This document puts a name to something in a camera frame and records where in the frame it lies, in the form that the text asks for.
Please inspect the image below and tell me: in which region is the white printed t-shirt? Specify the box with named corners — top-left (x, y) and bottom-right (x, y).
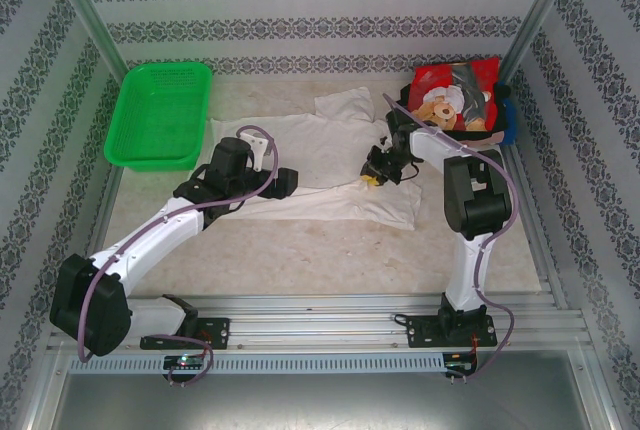
top-left (202, 87), bottom-right (424, 231)

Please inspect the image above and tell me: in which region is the red teddy bear t-shirt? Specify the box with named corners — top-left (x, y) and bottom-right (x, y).
top-left (405, 57), bottom-right (501, 132)

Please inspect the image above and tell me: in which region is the green plastic basket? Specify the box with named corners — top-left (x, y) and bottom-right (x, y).
top-left (103, 62), bottom-right (214, 172)

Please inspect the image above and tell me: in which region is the blue folded t-shirt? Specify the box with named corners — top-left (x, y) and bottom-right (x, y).
top-left (497, 97), bottom-right (519, 144)

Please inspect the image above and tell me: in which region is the left circuit board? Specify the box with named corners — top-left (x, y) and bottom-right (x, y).
top-left (164, 354), bottom-right (206, 370)

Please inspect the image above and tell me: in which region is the circuit board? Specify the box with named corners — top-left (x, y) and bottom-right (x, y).
top-left (444, 352), bottom-right (479, 376)
top-left (164, 354), bottom-right (206, 370)

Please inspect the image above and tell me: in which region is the right circuit board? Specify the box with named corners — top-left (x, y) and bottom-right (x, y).
top-left (444, 352), bottom-right (479, 376)

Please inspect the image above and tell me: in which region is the grey metal sheet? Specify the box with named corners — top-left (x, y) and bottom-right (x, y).
top-left (47, 369), bottom-right (619, 430)

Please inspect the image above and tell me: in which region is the thin black camera cable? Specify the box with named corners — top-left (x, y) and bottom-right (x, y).
top-left (398, 158), bottom-right (427, 185)

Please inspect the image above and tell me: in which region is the aluminium side rail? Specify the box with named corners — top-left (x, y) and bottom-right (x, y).
top-left (67, 74), bottom-right (131, 316)

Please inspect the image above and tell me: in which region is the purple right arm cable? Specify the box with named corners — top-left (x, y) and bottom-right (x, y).
top-left (382, 93), bottom-right (517, 384)

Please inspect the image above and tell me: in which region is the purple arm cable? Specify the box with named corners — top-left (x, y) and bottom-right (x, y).
top-left (382, 93), bottom-right (517, 384)
top-left (77, 124), bottom-right (279, 386)

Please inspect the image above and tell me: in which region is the aluminium mounting rail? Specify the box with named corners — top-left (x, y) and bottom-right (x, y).
top-left (49, 294), bottom-right (586, 351)

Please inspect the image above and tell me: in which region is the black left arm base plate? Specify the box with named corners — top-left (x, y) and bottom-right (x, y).
top-left (139, 317), bottom-right (231, 351)

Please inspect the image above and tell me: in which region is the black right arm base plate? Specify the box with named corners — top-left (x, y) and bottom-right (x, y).
top-left (404, 314), bottom-right (499, 349)

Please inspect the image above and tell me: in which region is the slotted grey cable duct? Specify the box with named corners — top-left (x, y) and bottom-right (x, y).
top-left (67, 353), bottom-right (446, 374)

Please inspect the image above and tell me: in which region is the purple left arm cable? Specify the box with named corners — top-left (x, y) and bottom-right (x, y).
top-left (77, 124), bottom-right (279, 386)

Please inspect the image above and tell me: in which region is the aluminium frame post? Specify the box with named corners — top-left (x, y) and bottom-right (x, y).
top-left (499, 0), bottom-right (586, 86)
top-left (52, 0), bottom-right (134, 81)

